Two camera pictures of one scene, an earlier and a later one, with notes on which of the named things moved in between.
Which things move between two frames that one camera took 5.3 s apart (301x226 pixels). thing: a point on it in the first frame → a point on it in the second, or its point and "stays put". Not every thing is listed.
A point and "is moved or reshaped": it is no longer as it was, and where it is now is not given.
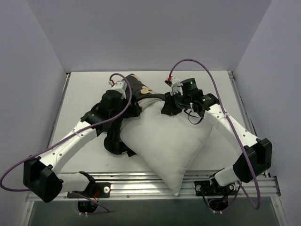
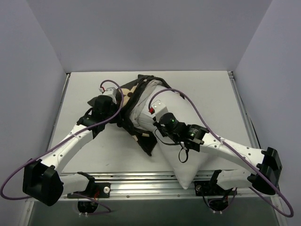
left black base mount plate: (94, 190) stays put
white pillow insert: (169, 145) is moved or reshaped
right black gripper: (168, 106) → (157, 124)
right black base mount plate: (202, 188) stays put
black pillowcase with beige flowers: (141, 92) → (114, 106)
